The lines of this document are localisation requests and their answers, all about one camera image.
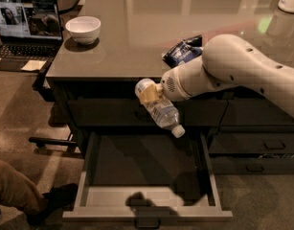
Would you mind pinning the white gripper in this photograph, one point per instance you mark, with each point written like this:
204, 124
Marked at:
169, 83

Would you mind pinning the clear plastic water bottle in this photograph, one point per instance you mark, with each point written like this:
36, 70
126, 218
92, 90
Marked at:
163, 112

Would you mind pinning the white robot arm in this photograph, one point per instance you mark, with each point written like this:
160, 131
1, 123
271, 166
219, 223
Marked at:
226, 61

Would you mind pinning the dark drawer cabinet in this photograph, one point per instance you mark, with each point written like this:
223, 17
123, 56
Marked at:
134, 35

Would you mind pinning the closed dark top drawer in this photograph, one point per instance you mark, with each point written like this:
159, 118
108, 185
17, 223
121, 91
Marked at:
126, 112

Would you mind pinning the open grey middle drawer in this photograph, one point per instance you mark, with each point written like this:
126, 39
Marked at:
148, 182

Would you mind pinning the right middle drawer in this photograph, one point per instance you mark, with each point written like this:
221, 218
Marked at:
252, 143

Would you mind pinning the right top drawer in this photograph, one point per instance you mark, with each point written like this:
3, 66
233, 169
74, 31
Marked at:
255, 113

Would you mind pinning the right bottom drawer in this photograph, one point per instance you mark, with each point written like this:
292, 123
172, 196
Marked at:
229, 165

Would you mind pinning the blue chip bag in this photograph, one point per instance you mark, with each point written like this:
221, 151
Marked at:
183, 52

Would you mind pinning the white ceramic bowl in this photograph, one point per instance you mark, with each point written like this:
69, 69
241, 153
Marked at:
84, 29

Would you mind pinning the black chair base leg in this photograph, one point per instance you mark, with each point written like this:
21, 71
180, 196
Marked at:
42, 142

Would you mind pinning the white sticky note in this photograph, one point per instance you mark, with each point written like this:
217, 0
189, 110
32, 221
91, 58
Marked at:
33, 65

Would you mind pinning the open black laptop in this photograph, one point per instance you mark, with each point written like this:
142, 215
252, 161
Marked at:
29, 30

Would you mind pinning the black shoe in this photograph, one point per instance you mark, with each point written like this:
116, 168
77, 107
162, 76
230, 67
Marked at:
58, 197

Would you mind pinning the person's tan trouser leg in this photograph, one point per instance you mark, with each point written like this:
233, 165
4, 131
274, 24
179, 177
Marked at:
18, 191

